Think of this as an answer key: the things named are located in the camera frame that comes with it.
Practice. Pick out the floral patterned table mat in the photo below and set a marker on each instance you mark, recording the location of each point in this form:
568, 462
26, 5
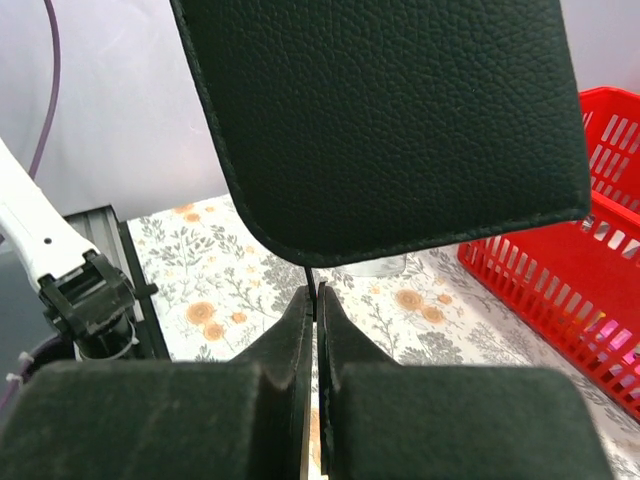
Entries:
219, 290

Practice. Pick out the black zippered tool case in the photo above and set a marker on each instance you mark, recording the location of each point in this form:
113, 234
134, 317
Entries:
350, 131

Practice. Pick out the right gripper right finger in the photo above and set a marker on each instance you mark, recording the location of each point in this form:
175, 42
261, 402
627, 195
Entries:
382, 420

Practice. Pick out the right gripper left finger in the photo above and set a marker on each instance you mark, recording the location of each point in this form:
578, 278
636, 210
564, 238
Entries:
247, 418

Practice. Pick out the red plastic shopping basket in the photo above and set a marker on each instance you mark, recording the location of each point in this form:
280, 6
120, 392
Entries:
576, 284

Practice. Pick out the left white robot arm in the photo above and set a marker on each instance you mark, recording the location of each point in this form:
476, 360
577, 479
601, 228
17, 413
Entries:
88, 300

